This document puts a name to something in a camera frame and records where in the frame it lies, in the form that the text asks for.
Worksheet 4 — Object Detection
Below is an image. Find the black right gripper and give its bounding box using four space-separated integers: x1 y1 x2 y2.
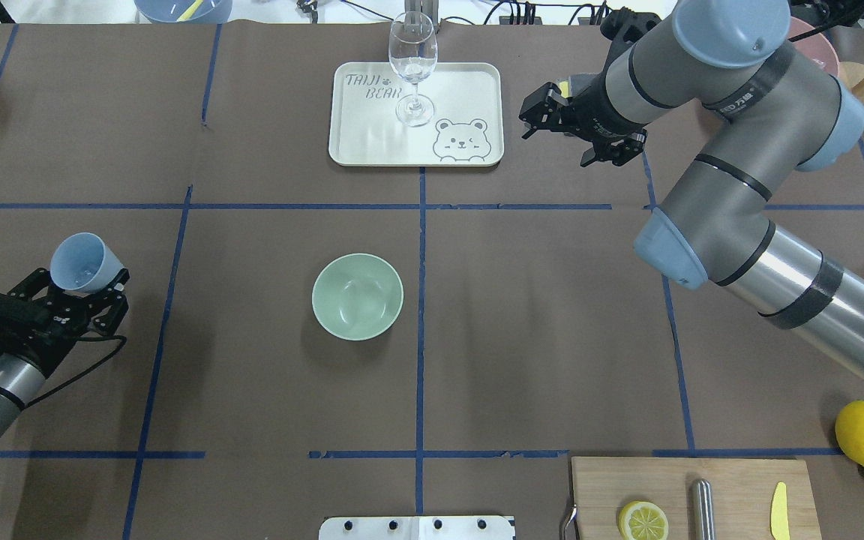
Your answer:
518 72 647 167

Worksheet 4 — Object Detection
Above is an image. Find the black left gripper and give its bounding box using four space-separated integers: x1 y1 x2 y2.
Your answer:
0 268 131 376

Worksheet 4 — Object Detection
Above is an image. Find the light blue plastic cup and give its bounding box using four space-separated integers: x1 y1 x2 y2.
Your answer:
50 232 125 295

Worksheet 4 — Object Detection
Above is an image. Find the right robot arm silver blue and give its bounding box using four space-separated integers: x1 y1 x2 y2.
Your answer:
519 1 864 380

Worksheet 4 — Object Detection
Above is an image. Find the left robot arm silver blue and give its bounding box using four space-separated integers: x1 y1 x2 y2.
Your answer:
0 268 130 438

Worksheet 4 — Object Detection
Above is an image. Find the pink bowl with ice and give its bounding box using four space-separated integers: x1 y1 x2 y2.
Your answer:
787 16 840 76

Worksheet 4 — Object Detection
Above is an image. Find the green ceramic bowl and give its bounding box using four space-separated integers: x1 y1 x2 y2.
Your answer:
311 253 404 341

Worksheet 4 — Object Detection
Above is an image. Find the blue bowl on side table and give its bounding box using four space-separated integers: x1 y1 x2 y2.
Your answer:
133 1 235 24

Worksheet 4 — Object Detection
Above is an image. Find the grey yellow cleaning cloth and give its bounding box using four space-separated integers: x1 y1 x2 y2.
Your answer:
556 73 596 100

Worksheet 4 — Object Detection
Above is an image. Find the cream bear tray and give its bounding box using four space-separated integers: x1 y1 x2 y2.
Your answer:
328 61 505 167

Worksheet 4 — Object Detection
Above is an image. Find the clear wine glass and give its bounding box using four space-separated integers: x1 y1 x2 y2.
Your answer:
388 10 439 128

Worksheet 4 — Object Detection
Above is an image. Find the yellow plastic fork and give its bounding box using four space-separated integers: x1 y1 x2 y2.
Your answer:
175 0 205 22

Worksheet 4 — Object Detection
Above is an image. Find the metal muddler rod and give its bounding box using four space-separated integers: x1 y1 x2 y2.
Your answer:
691 478 716 539

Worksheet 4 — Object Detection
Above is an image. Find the wooden cutting board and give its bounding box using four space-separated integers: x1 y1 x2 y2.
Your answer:
571 457 822 539

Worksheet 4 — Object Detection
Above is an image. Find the half lemon slice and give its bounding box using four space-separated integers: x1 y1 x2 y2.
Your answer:
616 500 670 539

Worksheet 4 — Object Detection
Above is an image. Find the yellow plastic knife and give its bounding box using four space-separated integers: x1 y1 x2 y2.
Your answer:
770 481 790 540

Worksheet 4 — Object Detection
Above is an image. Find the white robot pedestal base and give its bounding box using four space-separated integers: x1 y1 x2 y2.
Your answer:
318 515 517 539

